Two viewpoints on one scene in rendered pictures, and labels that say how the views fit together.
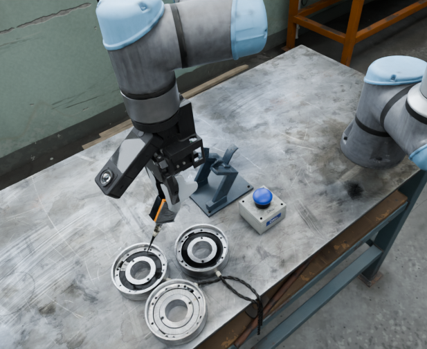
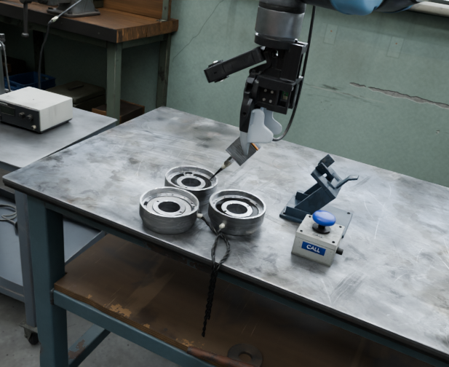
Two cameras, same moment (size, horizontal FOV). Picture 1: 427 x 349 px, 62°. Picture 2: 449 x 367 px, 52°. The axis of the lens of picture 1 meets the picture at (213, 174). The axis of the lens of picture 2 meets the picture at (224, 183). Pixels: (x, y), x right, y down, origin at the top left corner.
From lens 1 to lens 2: 0.56 m
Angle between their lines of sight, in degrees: 45
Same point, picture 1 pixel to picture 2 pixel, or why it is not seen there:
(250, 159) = (378, 229)
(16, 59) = (346, 111)
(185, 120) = (290, 61)
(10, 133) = not seen: hidden behind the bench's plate
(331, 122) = not seen: outside the picture
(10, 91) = (320, 132)
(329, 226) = (353, 305)
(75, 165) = not seen: hidden behind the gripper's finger
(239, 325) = (212, 349)
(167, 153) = (260, 75)
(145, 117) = (257, 25)
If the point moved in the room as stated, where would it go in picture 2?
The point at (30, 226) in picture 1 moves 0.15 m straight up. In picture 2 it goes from (190, 137) to (196, 80)
